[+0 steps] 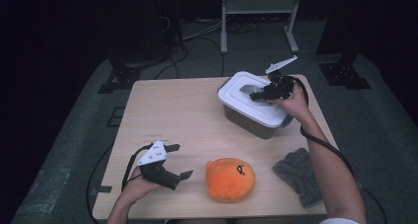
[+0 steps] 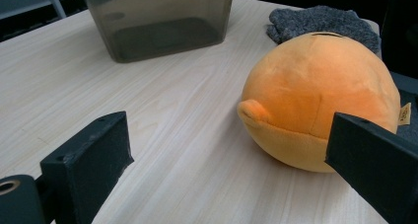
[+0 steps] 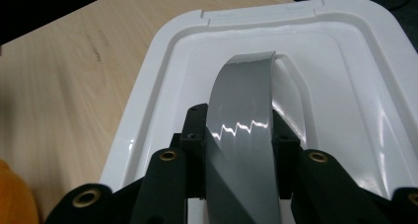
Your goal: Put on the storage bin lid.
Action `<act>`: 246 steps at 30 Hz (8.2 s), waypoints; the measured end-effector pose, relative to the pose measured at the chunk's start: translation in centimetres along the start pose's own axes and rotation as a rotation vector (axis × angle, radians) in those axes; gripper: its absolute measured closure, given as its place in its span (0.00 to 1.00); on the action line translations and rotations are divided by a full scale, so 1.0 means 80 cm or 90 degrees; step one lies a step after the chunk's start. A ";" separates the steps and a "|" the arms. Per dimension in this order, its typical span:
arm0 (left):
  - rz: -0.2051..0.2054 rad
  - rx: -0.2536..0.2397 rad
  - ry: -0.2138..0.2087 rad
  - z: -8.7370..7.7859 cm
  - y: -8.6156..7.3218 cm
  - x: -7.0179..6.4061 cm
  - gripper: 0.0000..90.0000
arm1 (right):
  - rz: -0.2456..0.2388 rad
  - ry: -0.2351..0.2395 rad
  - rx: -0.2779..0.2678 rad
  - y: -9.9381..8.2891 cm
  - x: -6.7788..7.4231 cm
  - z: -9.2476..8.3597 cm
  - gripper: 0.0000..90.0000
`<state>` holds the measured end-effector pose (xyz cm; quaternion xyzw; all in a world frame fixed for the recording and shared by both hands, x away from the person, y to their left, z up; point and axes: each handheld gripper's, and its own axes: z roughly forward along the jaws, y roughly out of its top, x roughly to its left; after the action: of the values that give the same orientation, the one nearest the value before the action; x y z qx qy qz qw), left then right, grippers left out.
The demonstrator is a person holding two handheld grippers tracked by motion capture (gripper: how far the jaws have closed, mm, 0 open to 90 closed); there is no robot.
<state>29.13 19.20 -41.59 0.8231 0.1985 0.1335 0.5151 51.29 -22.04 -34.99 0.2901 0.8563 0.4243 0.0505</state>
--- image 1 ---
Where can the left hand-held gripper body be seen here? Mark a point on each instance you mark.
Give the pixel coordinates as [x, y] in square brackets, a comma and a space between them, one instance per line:
[161, 176]

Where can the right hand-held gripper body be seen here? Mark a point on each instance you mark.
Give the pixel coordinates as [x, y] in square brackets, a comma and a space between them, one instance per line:
[281, 87]

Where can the plastic container with white lid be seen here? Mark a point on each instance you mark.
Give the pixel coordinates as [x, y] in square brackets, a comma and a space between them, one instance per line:
[236, 102]

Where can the grey transparent storage box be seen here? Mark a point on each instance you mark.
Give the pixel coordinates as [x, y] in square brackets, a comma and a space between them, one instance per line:
[246, 123]

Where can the orange plush toy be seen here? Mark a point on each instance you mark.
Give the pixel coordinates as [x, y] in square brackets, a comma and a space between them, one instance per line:
[226, 184]

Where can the grey fluffy cloth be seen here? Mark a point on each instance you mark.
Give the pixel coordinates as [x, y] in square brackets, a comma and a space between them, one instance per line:
[299, 174]

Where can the person's right hand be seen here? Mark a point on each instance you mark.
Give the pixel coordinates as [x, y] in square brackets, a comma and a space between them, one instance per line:
[297, 104]

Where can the black stand base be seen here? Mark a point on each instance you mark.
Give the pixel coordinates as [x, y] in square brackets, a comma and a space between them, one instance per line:
[121, 77]
[345, 76]

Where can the white metal stand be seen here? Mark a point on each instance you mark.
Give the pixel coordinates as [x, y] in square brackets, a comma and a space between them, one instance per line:
[259, 6]

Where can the dark equipment stand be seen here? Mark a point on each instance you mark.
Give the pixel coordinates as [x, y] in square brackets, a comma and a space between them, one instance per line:
[171, 20]

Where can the person's white shirt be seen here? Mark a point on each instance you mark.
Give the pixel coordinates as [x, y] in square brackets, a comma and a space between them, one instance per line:
[338, 221]

